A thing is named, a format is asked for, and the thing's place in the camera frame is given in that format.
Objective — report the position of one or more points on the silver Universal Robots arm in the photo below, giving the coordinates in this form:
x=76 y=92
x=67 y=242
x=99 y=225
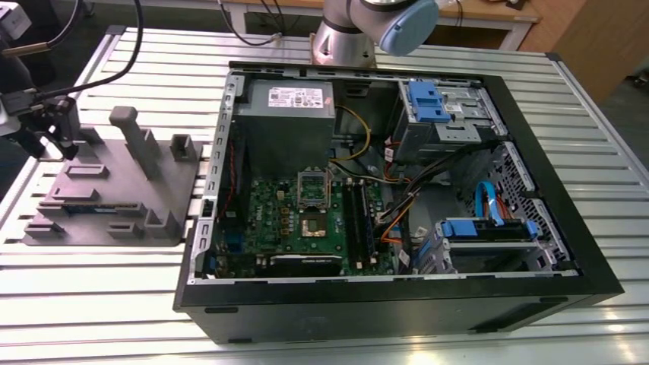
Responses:
x=344 y=42

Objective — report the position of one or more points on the black CPU socket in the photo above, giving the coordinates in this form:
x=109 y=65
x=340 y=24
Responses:
x=312 y=227

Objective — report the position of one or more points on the grey parts rack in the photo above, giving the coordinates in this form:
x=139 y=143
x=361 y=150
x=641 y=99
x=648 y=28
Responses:
x=127 y=190

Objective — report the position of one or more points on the black table corner cap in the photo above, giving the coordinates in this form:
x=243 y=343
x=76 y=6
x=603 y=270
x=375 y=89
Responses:
x=553 y=57
x=113 y=30

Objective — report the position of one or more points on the grey power supply unit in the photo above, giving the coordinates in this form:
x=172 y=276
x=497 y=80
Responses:
x=284 y=129

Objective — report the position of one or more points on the green motherboard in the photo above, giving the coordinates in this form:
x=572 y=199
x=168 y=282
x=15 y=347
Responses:
x=268 y=228

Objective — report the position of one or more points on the thin metal locking lever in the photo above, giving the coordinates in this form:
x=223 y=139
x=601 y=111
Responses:
x=332 y=186

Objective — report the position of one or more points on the black graphics card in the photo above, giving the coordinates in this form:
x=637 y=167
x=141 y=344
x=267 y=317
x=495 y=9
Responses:
x=304 y=266

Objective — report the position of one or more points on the black RAM slot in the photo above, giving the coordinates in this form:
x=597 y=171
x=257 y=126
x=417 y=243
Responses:
x=361 y=224
x=347 y=224
x=353 y=224

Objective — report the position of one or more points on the blue plastic disk carrier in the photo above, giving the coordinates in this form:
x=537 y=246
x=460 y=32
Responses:
x=428 y=102

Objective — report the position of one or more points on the silver drive cage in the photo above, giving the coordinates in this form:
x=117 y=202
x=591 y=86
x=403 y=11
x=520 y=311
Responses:
x=447 y=140

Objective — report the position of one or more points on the black open PC case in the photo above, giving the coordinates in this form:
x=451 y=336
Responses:
x=355 y=315

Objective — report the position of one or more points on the black disk in blue carrier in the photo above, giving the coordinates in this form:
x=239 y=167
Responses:
x=459 y=229

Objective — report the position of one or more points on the silver disk bay cage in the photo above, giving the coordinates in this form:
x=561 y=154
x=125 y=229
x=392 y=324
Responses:
x=487 y=247

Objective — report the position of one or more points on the brown wooden cabinet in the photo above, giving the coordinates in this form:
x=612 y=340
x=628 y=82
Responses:
x=599 y=38

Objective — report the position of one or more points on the wooden desk with white frame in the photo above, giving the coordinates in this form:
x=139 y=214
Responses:
x=507 y=13

